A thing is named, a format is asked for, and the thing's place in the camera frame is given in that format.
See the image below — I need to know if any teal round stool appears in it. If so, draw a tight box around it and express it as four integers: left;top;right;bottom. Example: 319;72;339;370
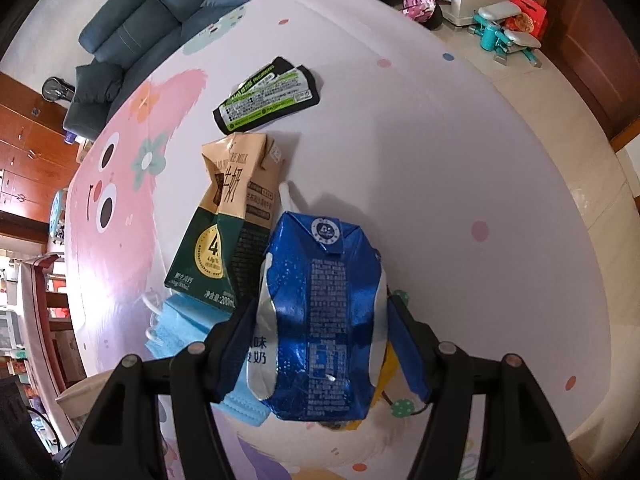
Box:
49;187;69;242

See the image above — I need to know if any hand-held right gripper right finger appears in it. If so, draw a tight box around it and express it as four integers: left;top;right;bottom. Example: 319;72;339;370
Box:
386;292;583;480

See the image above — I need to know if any small black fan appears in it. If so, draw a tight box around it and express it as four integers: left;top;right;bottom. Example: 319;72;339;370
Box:
42;76;76;107

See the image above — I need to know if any white table with cartoon cloth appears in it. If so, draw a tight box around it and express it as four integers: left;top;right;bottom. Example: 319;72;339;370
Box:
65;0;628;480

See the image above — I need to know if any pink helmet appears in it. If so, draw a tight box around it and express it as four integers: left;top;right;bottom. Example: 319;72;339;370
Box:
402;0;442;25

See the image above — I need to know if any blue milk carton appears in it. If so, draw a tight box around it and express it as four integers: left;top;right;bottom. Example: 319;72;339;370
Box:
248;211;390;422

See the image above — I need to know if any white straw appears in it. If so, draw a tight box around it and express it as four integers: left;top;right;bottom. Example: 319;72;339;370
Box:
279;181;307;212

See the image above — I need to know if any maroon chair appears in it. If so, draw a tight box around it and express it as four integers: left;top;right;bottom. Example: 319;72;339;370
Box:
19;254;101;413

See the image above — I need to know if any wooden door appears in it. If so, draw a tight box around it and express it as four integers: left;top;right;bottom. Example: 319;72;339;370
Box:
542;0;640;152

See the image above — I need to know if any teal stepper machine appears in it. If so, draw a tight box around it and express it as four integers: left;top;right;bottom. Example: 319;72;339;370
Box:
469;1;544;69

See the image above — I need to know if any blue face mask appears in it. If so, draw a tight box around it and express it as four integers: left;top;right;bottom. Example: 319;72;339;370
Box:
143;294;273;428

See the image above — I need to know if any red gift bag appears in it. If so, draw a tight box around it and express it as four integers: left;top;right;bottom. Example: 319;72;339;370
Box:
504;0;549;39

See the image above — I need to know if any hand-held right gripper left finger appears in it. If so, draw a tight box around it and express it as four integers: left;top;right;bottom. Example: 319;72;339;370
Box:
62;298;259;480

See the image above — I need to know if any dark blue sofa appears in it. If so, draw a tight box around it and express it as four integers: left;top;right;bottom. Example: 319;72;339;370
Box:
62;0;413;141

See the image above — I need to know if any black snack packet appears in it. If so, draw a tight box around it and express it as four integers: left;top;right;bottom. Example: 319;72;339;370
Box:
212;56;321;134

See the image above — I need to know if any green and beige milk carton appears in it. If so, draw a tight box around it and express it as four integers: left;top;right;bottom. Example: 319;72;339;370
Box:
164;132;286;316

